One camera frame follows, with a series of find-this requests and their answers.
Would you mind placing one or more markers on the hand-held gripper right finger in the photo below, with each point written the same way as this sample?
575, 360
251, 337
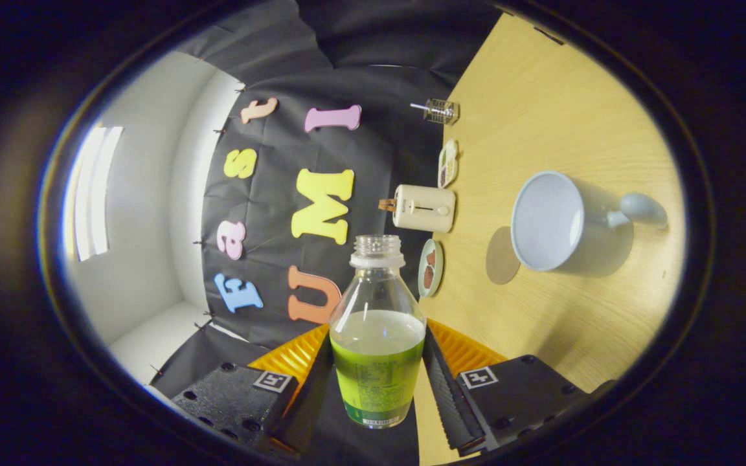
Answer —
444, 395

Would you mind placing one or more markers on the clear juice bottle green label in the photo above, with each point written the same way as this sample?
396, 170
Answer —
377, 362

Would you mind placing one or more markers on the black backdrop cloth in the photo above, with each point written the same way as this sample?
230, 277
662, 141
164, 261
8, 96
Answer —
386, 149

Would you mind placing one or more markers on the light grey cup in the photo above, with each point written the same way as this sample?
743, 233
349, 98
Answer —
551, 220

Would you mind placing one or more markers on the round brown coaster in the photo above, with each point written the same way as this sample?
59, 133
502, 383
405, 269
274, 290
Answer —
499, 259

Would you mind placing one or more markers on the wooden table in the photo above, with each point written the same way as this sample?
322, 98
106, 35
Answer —
541, 116

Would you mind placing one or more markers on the white toaster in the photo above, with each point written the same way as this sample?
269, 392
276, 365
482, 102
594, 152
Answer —
425, 208

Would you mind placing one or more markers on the white divided tray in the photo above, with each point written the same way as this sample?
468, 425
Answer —
447, 165

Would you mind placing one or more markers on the brown meat piece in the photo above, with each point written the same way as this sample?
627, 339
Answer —
430, 259
427, 278

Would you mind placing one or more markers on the pale green plate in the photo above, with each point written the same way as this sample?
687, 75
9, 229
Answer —
423, 285

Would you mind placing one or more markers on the ceiling light panel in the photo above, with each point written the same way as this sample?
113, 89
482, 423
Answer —
94, 194

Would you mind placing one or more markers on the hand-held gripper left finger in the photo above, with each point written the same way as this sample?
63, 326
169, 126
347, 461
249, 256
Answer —
308, 401

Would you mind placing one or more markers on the brown toast slice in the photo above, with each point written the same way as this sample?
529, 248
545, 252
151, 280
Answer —
386, 205

